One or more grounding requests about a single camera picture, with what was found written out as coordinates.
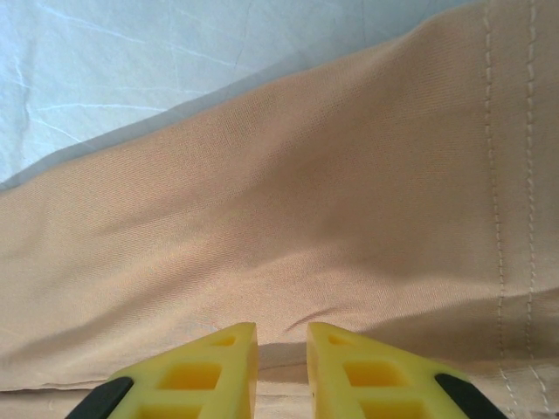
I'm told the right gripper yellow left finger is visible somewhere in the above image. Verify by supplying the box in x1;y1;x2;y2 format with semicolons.
64;321;259;419

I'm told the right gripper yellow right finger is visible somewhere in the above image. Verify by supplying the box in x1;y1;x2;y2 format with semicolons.
306;321;510;419

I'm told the tan printed t-shirt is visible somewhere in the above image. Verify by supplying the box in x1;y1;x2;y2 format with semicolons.
0;0;559;419

